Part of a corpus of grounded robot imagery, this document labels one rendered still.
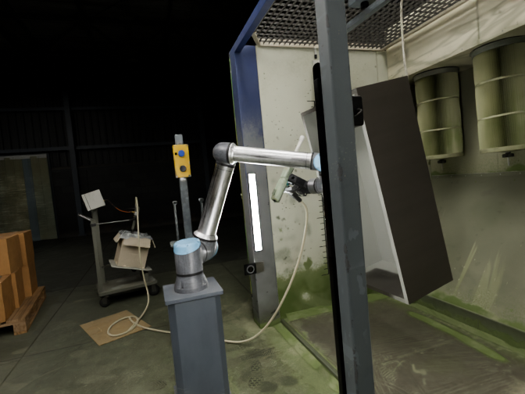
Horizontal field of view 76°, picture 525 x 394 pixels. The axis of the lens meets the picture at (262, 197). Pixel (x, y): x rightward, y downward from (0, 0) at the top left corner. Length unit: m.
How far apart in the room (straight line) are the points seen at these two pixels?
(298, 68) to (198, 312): 2.07
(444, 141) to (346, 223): 2.45
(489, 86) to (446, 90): 0.46
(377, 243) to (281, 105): 1.33
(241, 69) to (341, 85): 2.08
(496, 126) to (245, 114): 1.76
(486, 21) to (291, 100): 1.40
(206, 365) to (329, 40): 1.70
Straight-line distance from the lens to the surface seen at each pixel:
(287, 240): 2.82
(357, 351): 0.85
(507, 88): 2.80
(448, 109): 3.18
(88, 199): 4.19
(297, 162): 1.70
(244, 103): 2.75
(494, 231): 3.00
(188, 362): 2.01
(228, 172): 1.96
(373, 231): 2.62
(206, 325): 1.94
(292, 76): 2.96
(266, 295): 2.86
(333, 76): 0.78
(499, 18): 2.80
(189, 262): 1.90
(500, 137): 2.77
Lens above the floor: 1.22
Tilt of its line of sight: 3 degrees down
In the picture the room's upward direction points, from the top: 5 degrees counter-clockwise
